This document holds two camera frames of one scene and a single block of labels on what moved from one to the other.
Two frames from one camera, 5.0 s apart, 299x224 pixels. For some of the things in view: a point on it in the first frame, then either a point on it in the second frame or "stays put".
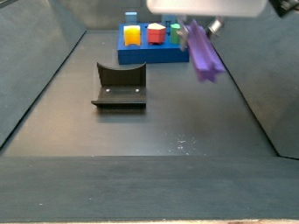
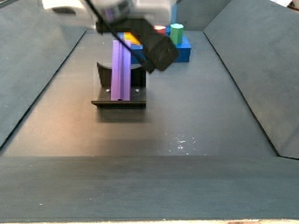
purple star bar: x=203 y=52 -> x=121 y=71
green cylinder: x=174 y=38 stays put
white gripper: x=215 y=8 -> x=113 y=10
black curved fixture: x=123 y=88 stays put
